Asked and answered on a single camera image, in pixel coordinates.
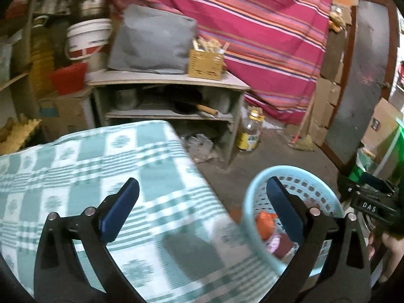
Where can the bundle of chopsticks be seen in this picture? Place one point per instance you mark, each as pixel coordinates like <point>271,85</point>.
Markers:
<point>211,45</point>

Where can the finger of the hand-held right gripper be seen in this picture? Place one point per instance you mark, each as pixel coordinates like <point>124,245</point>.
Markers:
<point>366,183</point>

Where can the large yellow oil jug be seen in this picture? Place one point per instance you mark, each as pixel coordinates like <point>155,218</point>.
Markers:
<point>42,63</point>

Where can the pink wrapper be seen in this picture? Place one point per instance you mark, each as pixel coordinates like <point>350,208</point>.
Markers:
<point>274,243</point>

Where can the yellow egg tray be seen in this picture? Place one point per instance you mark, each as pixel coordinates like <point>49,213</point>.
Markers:
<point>19,134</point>

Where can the white plastic bucket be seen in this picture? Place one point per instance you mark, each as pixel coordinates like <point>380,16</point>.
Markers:
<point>88,38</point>

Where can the grey wooden cabinet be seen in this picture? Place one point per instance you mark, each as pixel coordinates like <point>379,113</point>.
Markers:
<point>157,79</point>

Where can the grey cushion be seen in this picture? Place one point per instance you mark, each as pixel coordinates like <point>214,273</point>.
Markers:
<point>151,44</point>

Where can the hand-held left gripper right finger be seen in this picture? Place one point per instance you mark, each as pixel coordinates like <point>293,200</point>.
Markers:
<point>284,208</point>

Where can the light blue plastic basket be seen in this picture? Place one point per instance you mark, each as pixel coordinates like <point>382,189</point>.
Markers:
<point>303,189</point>

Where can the cardboard box with blue label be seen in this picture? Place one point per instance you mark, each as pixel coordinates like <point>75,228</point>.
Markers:
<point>66,113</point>

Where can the wooden shelf unit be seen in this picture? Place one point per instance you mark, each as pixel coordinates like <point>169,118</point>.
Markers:
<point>12,82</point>

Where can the clear oil bottle yellow label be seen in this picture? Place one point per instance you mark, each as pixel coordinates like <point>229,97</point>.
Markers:
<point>249,132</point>

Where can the person's right hand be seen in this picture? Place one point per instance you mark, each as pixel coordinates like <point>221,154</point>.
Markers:
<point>391,252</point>

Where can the brown cardboard box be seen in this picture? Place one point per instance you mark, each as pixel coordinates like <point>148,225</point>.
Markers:
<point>382,126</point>

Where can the yellow chopstick holder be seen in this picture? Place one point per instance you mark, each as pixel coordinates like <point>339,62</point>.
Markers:
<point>205,64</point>

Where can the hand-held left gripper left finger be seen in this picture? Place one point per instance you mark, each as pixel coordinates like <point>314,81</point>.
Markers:
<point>120,211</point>

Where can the red striped cloth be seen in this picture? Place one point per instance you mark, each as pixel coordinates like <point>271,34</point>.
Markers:
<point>252,31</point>

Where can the straw broom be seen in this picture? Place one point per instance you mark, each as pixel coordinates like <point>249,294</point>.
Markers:
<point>303,143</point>

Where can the green checked tablecloth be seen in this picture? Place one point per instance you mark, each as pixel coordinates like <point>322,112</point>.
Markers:
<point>94,170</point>

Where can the steel pot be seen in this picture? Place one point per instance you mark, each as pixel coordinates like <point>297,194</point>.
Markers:
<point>91,4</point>

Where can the clear plastic bag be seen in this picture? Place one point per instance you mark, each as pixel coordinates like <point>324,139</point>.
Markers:
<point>198,146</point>

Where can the grey metal door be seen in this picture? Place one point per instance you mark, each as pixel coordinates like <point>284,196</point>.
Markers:
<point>363,69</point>

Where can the green plastic bag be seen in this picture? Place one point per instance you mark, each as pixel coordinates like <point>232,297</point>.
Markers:
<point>394,157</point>

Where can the red plastic basin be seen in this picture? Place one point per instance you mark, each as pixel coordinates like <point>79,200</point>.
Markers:
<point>68,79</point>

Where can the dark brown wrapper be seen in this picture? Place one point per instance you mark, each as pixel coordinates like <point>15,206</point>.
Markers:
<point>285,246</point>

